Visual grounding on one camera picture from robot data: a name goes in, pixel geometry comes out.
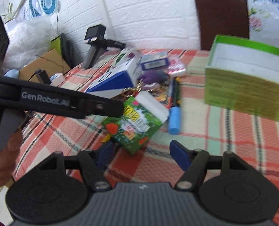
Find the white carton with green print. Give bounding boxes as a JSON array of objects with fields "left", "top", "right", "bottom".
[{"left": 115, "top": 48, "right": 142, "bottom": 69}]

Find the pink packet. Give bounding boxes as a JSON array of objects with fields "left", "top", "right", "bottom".
[{"left": 166, "top": 54, "right": 187, "bottom": 77}]

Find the blue card packet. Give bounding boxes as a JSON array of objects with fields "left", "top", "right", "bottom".
[{"left": 139, "top": 56, "right": 170, "bottom": 71}]

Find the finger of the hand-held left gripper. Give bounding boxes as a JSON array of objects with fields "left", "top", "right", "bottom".
[{"left": 69, "top": 94, "right": 124, "bottom": 119}]

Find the purple plush keychain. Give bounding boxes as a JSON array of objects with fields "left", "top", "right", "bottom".
[{"left": 137, "top": 70, "right": 170, "bottom": 91}]

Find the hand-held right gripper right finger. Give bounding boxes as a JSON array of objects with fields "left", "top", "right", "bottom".
[{"left": 170, "top": 140, "right": 253, "bottom": 191}]

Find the small white and blue box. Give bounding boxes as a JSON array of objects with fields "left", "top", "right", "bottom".
[{"left": 50, "top": 73, "right": 65, "bottom": 86}]

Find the black marker with blue cap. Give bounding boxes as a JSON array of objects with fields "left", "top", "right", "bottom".
[{"left": 168, "top": 76, "right": 182, "bottom": 135}]

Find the person's left hand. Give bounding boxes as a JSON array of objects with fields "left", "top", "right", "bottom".
[{"left": 0, "top": 128, "right": 23, "bottom": 189}]

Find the brown cardboard box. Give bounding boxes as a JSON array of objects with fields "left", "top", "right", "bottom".
[{"left": 18, "top": 48, "right": 71, "bottom": 85}]

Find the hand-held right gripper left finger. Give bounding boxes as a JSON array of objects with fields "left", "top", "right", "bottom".
[{"left": 34, "top": 141, "right": 116, "bottom": 192}]

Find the floral plastic cover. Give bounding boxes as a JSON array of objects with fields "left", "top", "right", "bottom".
[{"left": 243, "top": 0, "right": 279, "bottom": 52}]

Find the green cardboard box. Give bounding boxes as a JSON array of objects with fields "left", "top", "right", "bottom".
[{"left": 204, "top": 35, "right": 279, "bottom": 124}]

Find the brown chair back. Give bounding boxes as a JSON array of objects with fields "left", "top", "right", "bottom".
[{"left": 193, "top": 0, "right": 250, "bottom": 51}]

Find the plaid tablecloth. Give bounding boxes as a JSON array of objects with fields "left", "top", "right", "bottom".
[{"left": 12, "top": 48, "right": 279, "bottom": 193}]

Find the potted green plant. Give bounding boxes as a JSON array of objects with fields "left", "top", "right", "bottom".
[{"left": 2, "top": 2, "right": 15, "bottom": 23}]

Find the idle black and grey gripper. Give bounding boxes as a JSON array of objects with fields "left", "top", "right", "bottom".
[{"left": 82, "top": 24, "right": 126, "bottom": 69}]

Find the black flat case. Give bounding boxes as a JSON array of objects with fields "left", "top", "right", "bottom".
[{"left": 59, "top": 33, "right": 74, "bottom": 69}]

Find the clear plastic bag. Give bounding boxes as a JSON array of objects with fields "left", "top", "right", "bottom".
[{"left": 3, "top": 16, "right": 58, "bottom": 64}]

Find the green printed small carton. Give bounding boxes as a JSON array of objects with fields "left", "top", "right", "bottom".
[{"left": 101, "top": 91, "right": 170, "bottom": 155}]

